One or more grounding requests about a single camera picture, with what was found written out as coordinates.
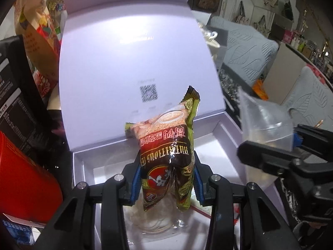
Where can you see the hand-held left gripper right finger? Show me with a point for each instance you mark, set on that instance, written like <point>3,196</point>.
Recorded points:
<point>197,187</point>

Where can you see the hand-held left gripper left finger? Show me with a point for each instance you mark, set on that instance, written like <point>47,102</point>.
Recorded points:
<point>135,185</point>

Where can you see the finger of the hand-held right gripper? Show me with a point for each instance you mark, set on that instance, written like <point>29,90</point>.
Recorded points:
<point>260,157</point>
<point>298,139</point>

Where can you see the red white printed packet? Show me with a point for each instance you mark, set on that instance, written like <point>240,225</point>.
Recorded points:
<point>208,213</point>

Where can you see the clear plastic bag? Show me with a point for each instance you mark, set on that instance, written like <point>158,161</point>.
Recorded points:
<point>260,119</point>

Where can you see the brown green cereal packet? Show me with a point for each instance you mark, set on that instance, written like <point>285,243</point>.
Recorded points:
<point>166,148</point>

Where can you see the lavender gift box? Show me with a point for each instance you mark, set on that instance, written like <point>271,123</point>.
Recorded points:
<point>130,57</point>

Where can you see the light blue quilted chair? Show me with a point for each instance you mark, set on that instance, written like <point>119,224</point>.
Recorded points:
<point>312,96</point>
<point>247,47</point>

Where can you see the orange packet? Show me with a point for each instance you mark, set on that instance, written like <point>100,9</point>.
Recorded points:
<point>260,88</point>

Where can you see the brown cardboard sheet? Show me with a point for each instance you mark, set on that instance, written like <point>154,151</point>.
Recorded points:
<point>283,70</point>

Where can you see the row of small bottles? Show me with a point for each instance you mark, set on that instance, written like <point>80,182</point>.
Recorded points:
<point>307,47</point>

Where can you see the red plastic container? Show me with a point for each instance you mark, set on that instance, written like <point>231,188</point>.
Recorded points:
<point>20,182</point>

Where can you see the blue white carton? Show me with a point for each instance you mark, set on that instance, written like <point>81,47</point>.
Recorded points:
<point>15,231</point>

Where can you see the black printed box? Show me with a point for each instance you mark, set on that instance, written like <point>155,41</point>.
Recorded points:
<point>18,104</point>

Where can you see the printed kraft paper bag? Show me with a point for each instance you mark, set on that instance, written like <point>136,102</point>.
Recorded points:
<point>36,39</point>

